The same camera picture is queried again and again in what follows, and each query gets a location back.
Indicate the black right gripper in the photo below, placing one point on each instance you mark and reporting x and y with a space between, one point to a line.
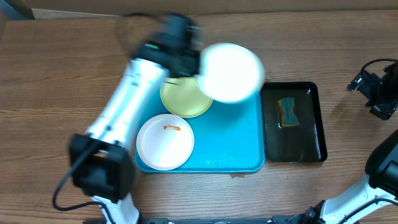
367 86

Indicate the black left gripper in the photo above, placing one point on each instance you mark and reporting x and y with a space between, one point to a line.
194 58

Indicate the yellow plate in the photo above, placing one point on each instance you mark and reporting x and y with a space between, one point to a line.
182 97

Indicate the green yellow sponge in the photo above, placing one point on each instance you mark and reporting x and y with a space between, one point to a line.
287 117

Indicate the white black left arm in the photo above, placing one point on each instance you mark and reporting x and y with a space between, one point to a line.
100 159

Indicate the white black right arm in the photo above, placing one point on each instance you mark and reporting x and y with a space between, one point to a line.
377 189

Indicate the black water tray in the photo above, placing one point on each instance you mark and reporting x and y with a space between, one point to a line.
303 144

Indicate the white plate with ketchup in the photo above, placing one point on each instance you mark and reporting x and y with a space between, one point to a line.
165 142

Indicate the brown cardboard backdrop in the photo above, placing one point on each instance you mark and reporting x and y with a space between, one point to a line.
117 7

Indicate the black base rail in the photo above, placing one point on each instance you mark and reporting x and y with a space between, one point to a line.
217 221

